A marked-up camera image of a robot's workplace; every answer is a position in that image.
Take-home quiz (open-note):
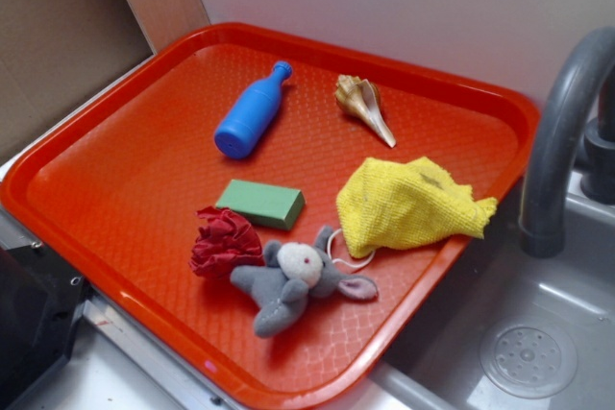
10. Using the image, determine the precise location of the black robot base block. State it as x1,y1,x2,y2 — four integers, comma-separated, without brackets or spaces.
1,243,89,409

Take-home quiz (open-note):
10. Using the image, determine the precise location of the beige conch shell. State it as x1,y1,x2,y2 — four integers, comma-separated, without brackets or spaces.
334,75,397,148

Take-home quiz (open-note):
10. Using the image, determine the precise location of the green rectangular block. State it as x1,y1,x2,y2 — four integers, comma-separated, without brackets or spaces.
215,180,306,230

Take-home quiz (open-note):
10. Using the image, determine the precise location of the red plastic tray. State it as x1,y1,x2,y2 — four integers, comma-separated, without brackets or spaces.
1,24,538,409

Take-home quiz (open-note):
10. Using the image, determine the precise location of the yellow microfiber cloth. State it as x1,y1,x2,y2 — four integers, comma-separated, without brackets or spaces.
336,157,499,258

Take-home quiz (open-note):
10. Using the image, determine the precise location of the blue plastic bottle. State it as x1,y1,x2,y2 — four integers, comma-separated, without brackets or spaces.
213,61,292,159

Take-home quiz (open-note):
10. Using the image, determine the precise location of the grey plush mouse toy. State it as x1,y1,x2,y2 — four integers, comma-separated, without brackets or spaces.
230,226,379,338

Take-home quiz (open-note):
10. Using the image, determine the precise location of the red crumpled fabric flower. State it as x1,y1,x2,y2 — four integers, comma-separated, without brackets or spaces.
189,206,264,279

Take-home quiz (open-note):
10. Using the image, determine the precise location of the grey curved faucet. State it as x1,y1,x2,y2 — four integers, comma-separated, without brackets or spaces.
519,27,614,258

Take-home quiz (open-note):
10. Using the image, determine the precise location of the grey toy sink basin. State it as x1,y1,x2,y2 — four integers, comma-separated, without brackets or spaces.
374,159,615,410

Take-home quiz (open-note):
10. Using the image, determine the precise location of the brown cardboard panel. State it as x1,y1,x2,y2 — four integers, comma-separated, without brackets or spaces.
1,0,209,161

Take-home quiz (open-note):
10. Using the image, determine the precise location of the dark grey faucet handle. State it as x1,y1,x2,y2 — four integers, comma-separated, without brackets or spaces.
580,71,614,205

